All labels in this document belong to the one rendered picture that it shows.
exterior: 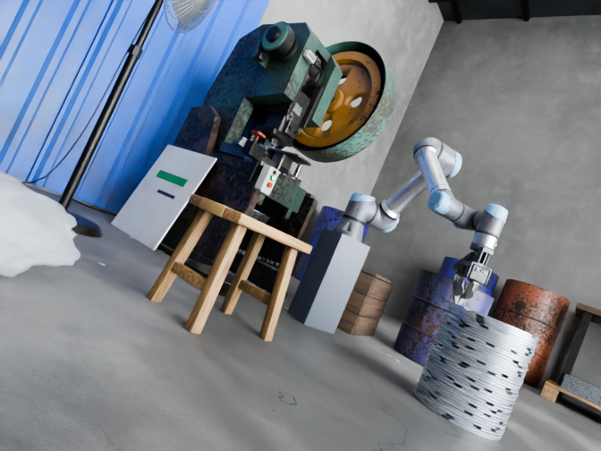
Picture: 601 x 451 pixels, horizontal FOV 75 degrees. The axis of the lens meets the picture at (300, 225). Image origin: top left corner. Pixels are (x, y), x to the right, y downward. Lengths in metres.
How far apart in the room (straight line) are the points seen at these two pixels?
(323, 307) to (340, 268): 0.20
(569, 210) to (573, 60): 1.90
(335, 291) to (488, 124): 4.25
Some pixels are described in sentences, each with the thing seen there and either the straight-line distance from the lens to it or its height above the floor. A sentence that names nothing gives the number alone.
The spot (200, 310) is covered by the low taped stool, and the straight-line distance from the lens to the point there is 1.06.
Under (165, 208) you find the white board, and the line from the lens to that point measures 2.32.
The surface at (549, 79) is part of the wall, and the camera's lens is 5.98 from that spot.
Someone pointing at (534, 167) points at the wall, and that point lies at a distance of 5.42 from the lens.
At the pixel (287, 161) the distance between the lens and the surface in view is 2.31.
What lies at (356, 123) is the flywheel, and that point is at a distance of 2.61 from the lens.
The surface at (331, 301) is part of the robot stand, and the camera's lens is 1.88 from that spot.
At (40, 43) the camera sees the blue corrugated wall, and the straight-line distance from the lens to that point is 2.97.
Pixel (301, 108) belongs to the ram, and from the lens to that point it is 2.48.
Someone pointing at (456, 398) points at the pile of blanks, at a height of 0.07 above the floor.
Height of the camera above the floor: 0.30
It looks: 3 degrees up
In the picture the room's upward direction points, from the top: 23 degrees clockwise
